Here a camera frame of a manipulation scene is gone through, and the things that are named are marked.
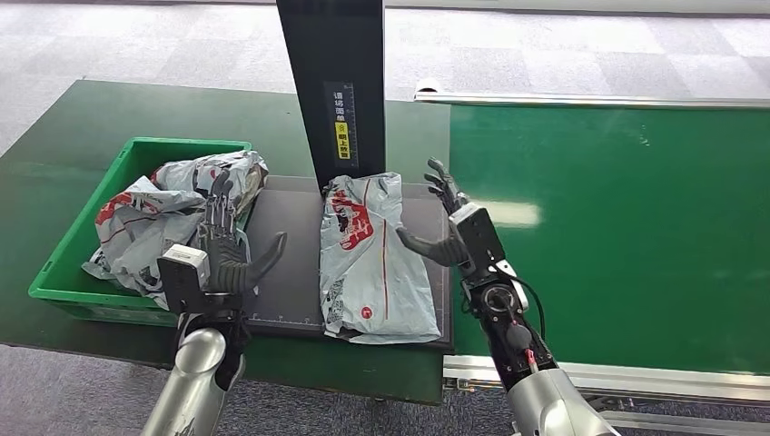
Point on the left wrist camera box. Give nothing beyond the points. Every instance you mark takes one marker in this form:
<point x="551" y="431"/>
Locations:
<point x="183" y="277"/>

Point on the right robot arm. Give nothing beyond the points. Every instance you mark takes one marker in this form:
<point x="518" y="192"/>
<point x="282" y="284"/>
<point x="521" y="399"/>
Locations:
<point x="517" y="343"/>

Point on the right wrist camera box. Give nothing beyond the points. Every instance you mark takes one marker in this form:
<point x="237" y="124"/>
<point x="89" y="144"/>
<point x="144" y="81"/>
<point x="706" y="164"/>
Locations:
<point x="481" y="234"/>

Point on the grey package with red print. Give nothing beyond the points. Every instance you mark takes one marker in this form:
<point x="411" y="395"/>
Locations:
<point x="373" y="283"/>

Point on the silver conveyor frame beam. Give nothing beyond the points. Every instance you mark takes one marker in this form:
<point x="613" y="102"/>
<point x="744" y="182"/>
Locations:
<point x="692" y="418"/>

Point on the green plastic crate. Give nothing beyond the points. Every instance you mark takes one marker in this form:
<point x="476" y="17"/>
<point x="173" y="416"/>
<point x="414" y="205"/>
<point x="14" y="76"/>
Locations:
<point x="78" y="253"/>

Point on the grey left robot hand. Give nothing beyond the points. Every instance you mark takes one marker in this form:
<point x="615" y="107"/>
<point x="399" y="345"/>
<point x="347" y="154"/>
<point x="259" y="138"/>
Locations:
<point x="225" y="265"/>

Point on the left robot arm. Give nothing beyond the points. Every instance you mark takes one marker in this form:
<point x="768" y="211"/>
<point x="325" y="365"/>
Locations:
<point x="192" y="385"/>

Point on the black scan pad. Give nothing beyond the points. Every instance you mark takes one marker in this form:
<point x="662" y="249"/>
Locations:
<point x="289" y="259"/>

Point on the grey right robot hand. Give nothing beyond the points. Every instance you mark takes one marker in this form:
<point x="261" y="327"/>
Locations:
<point x="442" y="250"/>

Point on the yellow black column label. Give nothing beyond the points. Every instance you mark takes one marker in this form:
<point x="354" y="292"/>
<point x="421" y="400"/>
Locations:
<point x="342" y="138"/>

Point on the green conveyor belt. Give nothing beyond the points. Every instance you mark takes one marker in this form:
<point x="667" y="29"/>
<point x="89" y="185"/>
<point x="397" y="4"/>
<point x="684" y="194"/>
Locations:
<point x="631" y="240"/>

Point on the black scanner column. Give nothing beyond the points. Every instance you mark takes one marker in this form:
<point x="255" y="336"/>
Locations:
<point x="319" y="54"/>

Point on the silver conveyor side rail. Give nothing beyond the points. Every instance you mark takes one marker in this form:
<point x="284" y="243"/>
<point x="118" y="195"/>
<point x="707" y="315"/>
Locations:
<point x="631" y="379"/>
<point x="601" y="100"/>

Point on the crumpled grey red package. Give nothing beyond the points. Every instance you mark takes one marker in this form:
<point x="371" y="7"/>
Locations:
<point x="180" y="171"/>
<point x="144" y="234"/>

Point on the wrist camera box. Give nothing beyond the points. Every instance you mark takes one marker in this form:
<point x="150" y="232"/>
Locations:
<point x="481" y="234"/>
<point x="183" y="277"/>

